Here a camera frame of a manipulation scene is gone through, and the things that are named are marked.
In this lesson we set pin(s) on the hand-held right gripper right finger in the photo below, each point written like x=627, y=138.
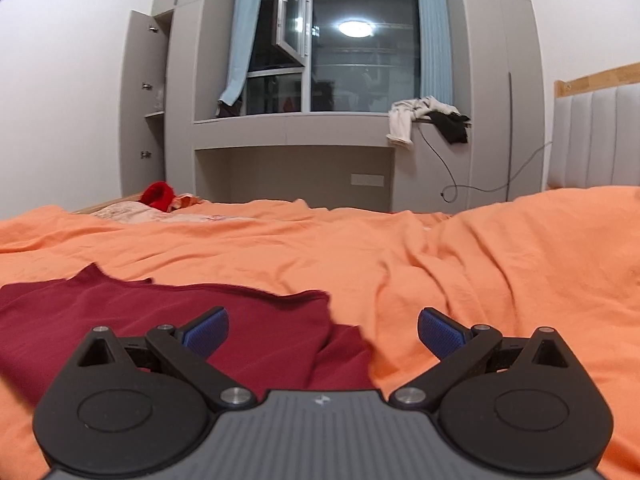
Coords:
x=442, y=332

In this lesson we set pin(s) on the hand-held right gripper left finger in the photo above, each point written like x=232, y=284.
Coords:
x=205, y=332

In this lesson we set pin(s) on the dark red shirt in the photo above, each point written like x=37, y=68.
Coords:
x=150, y=305

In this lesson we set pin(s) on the black clothes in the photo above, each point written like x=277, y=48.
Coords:
x=452, y=127

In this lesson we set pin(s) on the white clothes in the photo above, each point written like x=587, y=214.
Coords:
x=402, y=120

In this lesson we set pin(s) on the orange blanket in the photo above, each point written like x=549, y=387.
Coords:
x=400, y=260

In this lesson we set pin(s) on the small orange cloth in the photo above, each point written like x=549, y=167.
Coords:
x=184, y=202

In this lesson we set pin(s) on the pink patterned quilt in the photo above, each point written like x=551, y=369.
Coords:
x=135, y=210

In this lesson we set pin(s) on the bright red fuzzy cloth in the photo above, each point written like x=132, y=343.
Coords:
x=157, y=195

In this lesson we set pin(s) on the grey built-in window desk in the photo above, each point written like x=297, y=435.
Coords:
x=300, y=132

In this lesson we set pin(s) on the grey cabinet door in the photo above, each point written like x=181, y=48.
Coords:
x=142, y=120

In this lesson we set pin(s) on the dark brown cloth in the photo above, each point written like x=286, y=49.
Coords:
x=229, y=109

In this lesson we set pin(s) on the grey open cabinet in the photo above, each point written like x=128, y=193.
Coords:
x=180, y=85

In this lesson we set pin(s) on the grey padded headboard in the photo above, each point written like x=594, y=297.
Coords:
x=595, y=135

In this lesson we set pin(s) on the grey tall wardrobe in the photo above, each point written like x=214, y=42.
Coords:
x=500, y=85

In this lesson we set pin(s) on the large window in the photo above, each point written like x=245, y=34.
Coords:
x=365, y=60

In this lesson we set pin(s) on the open window sash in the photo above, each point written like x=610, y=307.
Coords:
x=292, y=15

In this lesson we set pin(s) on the white wall outlet plate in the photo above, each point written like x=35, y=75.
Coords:
x=367, y=179

